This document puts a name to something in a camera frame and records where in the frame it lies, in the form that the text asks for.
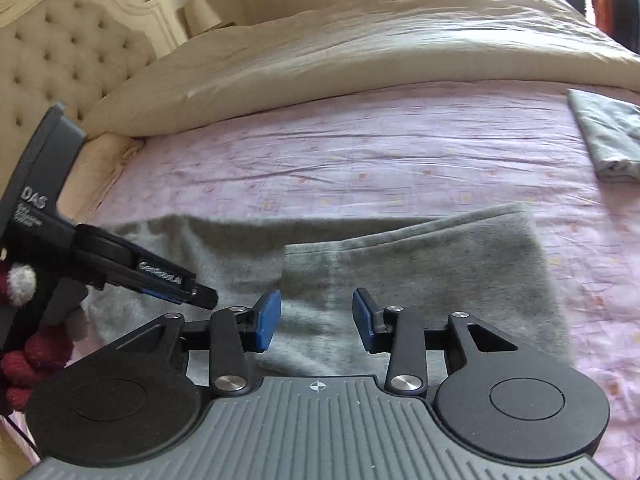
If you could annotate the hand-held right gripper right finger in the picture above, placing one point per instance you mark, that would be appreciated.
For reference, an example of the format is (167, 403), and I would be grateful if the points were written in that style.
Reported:
(362, 320)

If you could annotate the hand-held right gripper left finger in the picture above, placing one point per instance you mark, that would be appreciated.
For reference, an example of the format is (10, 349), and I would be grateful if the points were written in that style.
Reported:
(266, 322)

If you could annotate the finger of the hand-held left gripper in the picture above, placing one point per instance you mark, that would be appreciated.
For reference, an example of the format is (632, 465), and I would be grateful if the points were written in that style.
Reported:
(120, 252)
(200, 297)

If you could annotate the grey speckled pants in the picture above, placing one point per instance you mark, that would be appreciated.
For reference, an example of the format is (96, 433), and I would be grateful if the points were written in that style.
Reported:
(425, 270)

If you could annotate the folded blue-grey pants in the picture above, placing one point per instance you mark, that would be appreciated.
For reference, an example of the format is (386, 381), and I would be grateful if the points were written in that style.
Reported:
(610, 130)

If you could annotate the person's left hand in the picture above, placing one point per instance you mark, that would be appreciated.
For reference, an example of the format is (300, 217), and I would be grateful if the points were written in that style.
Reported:
(15, 375)

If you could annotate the cream pillow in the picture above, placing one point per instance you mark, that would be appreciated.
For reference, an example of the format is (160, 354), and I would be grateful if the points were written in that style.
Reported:
(105, 165)

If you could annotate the cream tufted headboard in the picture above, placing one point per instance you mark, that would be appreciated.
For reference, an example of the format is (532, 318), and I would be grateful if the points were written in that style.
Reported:
(75, 45)

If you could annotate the beige table lamp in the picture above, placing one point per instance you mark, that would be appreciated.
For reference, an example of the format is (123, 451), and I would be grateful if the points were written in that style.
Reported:
(200, 15)

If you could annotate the cream duvet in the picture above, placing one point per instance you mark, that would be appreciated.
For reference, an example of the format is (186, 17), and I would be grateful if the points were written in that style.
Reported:
(350, 45)

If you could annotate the row of hanging clothes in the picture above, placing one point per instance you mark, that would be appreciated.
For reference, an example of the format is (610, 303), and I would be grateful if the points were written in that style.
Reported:
(620, 5)

